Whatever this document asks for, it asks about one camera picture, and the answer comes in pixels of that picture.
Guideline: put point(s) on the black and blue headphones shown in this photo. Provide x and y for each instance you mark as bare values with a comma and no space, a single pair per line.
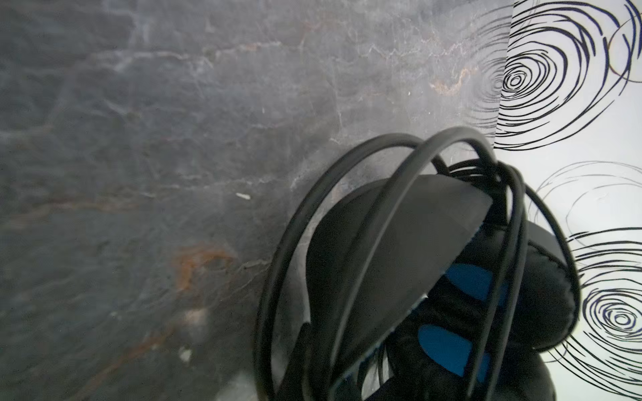
452,276

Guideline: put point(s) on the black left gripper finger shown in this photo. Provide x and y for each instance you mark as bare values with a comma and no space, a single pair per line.
295,385

